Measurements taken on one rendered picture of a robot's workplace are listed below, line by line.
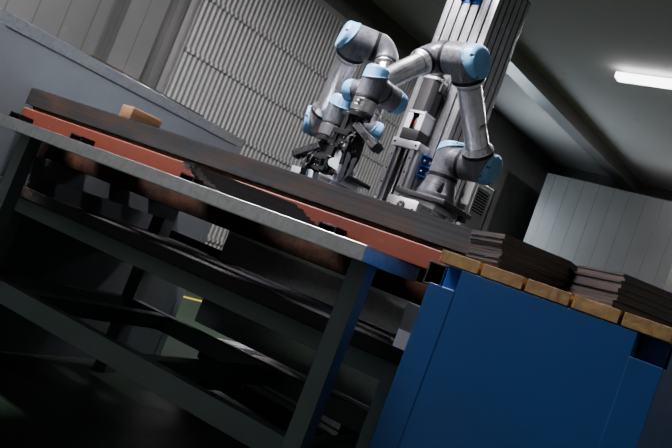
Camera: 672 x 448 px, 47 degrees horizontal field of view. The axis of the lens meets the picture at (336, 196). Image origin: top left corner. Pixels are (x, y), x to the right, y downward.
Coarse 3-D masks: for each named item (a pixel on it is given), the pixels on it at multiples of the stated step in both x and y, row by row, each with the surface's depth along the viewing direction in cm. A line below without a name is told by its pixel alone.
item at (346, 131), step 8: (344, 112) 230; (352, 112) 226; (360, 112) 226; (344, 120) 229; (352, 120) 228; (360, 120) 228; (368, 120) 227; (336, 128) 228; (344, 128) 228; (352, 128) 227; (336, 136) 227; (344, 136) 226; (352, 136) 224; (360, 136) 226; (336, 144) 226; (352, 144) 224; (360, 144) 228; (352, 152) 228; (360, 152) 229
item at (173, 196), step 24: (48, 144) 255; (72, 168) 247; (96, 168) 242; (144, 192) 230; (168, 192) 226; (216, 216) 215; (264, 240) 206; (288, 240) 202; (336, 264) 194; (384, 288) 186; (408, 288) 183
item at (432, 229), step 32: (32, 96) 243; (128, 128) 220; (192, 160) 207; (224, 160) 201; (256, 160) 196; (288, 192) 189; (320, 192) 185; (352, 192) 181; (384, 224) 175; (416, 224) 171; (448, 224) 168
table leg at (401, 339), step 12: (408, 324) 167; (396, 336) 168; (408, 336) 166; (384, 372) 167; (384, 384) 166; (384, 396) 166; (372, 408) 166; (372, 420) 166; (360, 432) 166; (372, 432) 165; (360, 444) 165
